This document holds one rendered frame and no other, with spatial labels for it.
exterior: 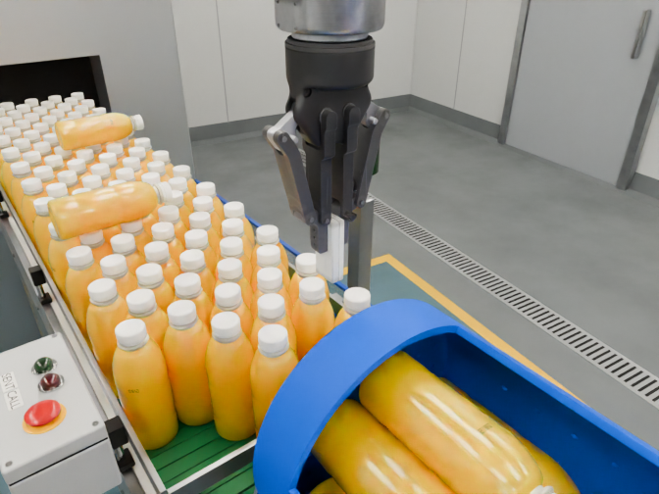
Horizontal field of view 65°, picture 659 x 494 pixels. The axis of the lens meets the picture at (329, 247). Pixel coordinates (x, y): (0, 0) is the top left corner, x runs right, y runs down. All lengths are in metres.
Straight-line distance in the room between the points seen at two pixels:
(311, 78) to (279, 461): 0.33
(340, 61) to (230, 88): 4.53
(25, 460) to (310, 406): 0.31
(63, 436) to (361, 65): 0.48
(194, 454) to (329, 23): 0.64
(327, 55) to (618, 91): 3.93
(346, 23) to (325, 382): 0.30
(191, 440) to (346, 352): 0.43
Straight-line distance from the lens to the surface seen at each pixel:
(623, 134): 4.31
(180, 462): 0.84
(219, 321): 0.73
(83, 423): 0.65
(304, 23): 0.42
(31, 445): 0.65
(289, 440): 0.50
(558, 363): 2.49
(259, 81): 5.04
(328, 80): 0.43
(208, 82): 4.87
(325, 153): 0.46
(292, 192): 0.47
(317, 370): 0.49
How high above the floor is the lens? 1.55
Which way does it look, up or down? 30 degrees down
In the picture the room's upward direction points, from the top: straight up
